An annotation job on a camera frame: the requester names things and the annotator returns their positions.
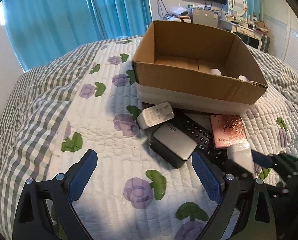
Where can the white power adapter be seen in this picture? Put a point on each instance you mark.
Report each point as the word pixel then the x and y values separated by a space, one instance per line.
pixel 155 115

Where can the white cube USB charger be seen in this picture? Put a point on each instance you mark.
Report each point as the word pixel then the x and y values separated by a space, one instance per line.
pixel 241 154

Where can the white cylinder in box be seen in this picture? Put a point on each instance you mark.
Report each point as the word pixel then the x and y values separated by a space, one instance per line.
pixel 241 77

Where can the white bottle in box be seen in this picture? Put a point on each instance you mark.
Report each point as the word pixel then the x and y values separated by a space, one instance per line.
pixel 215 71

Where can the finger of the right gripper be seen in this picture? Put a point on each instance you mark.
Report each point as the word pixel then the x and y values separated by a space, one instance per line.
pixel 285 165
pixel 239 172

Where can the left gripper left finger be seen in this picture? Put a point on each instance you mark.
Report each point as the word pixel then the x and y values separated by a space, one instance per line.
pixel 33 219

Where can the white dressing table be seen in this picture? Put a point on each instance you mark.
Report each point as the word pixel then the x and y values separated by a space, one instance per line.
pixel 262 39

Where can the black remote control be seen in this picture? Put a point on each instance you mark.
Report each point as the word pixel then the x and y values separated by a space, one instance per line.
pixel 201 136

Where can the small grey refrigerator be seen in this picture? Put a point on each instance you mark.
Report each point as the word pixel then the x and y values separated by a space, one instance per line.
pixel 205 17

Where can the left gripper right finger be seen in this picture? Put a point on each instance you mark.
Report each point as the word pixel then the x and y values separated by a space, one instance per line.
pixel 256 219

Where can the brown cardboard box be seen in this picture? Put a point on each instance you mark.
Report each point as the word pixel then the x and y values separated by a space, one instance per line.
pixel 172 64

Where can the floral quilted bedspread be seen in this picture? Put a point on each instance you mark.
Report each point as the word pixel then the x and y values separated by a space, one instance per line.
pixel 88 99

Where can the blue curtain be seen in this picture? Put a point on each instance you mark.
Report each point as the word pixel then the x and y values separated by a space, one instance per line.
pixel 42 30

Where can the pink rose card box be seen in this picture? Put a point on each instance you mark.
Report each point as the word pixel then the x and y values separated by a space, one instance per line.
pixel 227 130

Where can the oval vanity mirror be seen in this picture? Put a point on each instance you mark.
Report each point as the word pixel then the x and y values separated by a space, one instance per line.
pixel 238 7

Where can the black 65W charger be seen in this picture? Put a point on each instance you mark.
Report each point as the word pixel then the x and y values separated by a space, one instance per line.
pixel 173 145

